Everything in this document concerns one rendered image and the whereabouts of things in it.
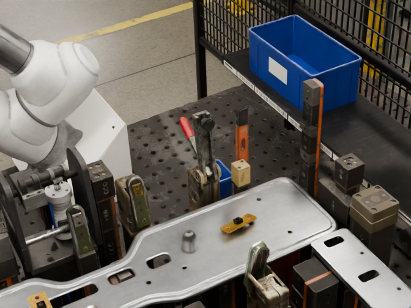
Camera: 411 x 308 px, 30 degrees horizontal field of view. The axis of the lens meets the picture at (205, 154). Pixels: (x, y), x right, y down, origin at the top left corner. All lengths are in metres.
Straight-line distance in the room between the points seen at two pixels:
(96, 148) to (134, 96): 1.87
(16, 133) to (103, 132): 0.24
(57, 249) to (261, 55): 0.79
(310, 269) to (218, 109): 1.10
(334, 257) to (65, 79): 0.87
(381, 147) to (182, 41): 2.73
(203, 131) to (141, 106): 2.25
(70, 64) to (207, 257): 0.70
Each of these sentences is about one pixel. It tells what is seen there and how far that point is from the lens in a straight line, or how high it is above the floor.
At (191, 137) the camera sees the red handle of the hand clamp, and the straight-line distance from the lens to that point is 1.81.
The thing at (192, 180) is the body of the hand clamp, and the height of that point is 1.03.
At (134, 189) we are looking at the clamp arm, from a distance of 1.72.
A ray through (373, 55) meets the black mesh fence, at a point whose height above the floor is 1.16.
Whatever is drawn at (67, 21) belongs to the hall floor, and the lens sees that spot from 4.89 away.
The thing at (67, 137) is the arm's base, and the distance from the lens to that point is 2.28.
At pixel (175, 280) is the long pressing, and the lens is 1.63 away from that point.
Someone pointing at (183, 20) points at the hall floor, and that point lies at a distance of 4.77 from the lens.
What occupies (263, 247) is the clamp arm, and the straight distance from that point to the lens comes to 1.52.
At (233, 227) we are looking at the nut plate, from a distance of 1.71.
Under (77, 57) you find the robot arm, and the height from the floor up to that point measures 1.16.
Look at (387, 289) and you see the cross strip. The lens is 1.63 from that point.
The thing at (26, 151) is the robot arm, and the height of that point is 0.89.
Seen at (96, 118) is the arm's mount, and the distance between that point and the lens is 2.25.
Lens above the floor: 2.18
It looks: 37 degrees down
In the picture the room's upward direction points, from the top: 3 degrees counter-clockwise
